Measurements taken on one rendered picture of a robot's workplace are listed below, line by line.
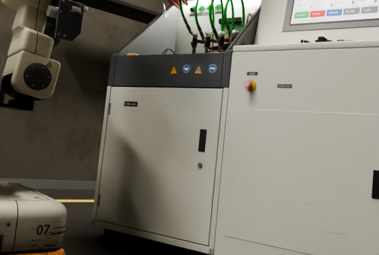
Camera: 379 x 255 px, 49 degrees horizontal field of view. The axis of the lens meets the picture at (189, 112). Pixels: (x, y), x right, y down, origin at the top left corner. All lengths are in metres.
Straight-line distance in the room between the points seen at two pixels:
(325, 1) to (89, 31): 2.70
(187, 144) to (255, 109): 0.36
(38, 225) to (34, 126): 2.55
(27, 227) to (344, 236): 1.11
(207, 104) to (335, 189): 0.65
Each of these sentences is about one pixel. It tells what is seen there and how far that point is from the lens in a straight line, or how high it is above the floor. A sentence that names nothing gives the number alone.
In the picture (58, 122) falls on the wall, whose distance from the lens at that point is 4.07.
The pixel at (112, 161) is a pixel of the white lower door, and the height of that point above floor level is 0.41.
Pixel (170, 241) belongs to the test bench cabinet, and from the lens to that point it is 1.94.
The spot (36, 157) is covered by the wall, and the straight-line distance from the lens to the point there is 4.02.
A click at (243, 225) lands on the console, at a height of 0.22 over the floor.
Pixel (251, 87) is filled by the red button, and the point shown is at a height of 0.79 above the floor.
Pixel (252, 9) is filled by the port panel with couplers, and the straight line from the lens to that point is 2.48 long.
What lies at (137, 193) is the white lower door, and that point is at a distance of 2.03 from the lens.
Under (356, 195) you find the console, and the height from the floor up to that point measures 0.40.
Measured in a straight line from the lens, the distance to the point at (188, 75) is 1.92.
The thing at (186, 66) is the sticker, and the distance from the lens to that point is 1.93.
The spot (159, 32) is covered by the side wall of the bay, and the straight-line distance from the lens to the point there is 2.52.
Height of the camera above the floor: 0.52
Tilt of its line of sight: 5 degrees up
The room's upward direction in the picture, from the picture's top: 6 degrees clockwise
